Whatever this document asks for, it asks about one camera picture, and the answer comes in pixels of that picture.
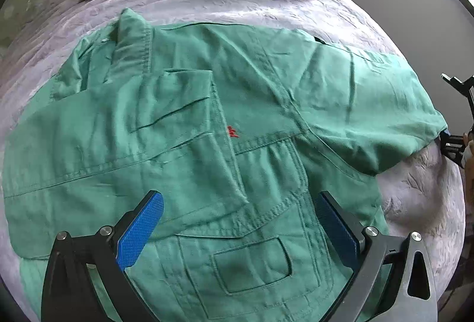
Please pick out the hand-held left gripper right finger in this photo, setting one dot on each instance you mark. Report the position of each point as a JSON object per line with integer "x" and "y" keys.
{"x": 339, "y": 229}

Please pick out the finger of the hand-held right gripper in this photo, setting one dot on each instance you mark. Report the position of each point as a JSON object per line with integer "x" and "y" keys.
{"x": 461, "y": 83}
{"x": 453, "y": 150}

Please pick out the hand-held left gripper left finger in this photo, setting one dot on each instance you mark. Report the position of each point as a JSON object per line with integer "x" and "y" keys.
{"x": 140, "y": 229}

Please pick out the green shirt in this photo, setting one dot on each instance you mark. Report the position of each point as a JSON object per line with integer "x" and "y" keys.
{"x": 222, "y": 85}

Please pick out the person's right hand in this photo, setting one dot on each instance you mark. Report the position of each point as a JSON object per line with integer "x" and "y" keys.
{"x": 469, "y": 153}

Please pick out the grey quilted bedspread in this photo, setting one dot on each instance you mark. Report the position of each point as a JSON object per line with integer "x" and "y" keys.
{"x": 222, "y": 7}

